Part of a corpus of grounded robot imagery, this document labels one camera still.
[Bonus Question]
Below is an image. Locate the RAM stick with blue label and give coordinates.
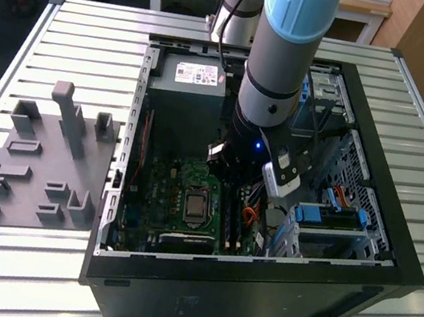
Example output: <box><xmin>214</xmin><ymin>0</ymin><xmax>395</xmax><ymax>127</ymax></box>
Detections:
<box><xmin>227</xmin><ymin>185</ymin><xmax>253</xmax><ymax>250</ymax></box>

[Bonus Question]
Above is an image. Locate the dark installed RAM stick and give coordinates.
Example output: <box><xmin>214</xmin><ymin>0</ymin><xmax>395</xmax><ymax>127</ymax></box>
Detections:
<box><xmin>215</xmin><ymin>183</ymin><xmax>242</xmax><ymax>253</ymax></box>

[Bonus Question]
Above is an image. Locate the silver CPU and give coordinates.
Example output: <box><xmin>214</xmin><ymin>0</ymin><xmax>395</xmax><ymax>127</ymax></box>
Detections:
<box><xmin>185</xmin><ymin>194</ymin><xmax>207</xmax><ymax>218</ymax></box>

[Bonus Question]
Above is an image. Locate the blue plastic disk carrier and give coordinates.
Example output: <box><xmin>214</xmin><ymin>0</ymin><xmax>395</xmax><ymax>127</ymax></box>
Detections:
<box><xmin>297</xmin><ymin>79</ymin><xmax>312</xmax><ymax>107</ymax></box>

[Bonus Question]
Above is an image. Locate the CPU socket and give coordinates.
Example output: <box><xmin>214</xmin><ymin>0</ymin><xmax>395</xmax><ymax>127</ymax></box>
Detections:
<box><xmin>177</xmin><ymin>181</ymin><xmax>214</xmax><ymax>232</ymax></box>

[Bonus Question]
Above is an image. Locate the blue carrier with black disk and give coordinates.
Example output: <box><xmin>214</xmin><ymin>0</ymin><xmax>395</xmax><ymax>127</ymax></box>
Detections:
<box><xmin>291</xmin><ymin>199</ymin><xmax>369</xmax><ymax>236</ymax></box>

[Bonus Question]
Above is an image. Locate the grey power supply white label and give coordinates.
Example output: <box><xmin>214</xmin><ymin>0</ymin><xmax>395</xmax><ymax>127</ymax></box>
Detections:
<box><xmin>152</xmin><ymin>50</ymin><xmax>233</xmax><ymax>105</ymax></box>

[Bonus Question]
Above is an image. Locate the green motherboard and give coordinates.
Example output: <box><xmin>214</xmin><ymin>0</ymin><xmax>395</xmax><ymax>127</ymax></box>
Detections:
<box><xmin>115</xmin><ymin>144</ymin><xmax>272</xmax><ymax>273</ymax></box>

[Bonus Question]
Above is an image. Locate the black graphics card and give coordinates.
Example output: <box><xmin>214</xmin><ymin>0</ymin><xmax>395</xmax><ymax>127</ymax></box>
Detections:
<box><xmin>156</xmin><ymin>226</ymin><xmax>217</xmax><ymax>258</ymax></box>

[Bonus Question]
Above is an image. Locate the metal disk bay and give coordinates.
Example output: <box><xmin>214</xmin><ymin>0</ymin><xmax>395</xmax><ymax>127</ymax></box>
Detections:
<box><xmin>268</xmin><ymin>196</ymin><xmax>390</xmax><ymax>274</ymax></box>

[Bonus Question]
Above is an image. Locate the black open PC case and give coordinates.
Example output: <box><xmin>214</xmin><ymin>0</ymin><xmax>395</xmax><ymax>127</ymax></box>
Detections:
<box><xmin>71</xmin><ymin>24</ymin><xmax>424</xmax><ymax>317</ymax></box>

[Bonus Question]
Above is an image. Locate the grey plastic parts rack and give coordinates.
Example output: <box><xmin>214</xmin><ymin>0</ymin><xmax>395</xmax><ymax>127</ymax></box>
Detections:
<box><xmin>0</xmin><ymin>69</ymin><xmax>133</xmax><ymax>248</ymax></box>

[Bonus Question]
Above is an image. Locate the black camera bracket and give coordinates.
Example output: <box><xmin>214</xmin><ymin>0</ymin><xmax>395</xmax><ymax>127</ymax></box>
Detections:
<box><xmin>251</xmin><ymin>124</ymin><xmax>320</xmax><ymax>192</ymax></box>

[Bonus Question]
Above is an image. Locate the orange wire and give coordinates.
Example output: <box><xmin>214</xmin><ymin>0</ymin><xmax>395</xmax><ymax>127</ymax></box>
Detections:
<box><xmin>240</xmin><ymin>205</ymin><xmax>260</xmax><ymax>229</ymax></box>

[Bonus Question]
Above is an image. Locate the thick black cable bundle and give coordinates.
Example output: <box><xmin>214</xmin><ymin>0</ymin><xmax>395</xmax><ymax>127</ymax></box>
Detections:
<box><xmin>302</xmin><ymin>121</ymin><xmax>349</xmax><ymax>181</ymax></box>

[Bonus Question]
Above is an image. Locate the blue flat data cable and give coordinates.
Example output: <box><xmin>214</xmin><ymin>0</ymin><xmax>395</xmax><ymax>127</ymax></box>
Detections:
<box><xmin>323</xmin><ymin>187</ymin><xmax>345</xmax><ymax>213</ymax></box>

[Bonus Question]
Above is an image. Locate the thin red wire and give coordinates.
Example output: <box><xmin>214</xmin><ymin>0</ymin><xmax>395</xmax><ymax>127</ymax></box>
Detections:
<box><xmin>128</xmin><ymin>107</ymin><xmax>157</xmax><ymax>193</ymax></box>

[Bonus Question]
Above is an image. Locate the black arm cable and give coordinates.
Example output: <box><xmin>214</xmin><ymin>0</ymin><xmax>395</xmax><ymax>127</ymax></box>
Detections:
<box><xmin>211</xmin><ymin>0</ymin><xmax>246</xmax><ymax>74</ymax></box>

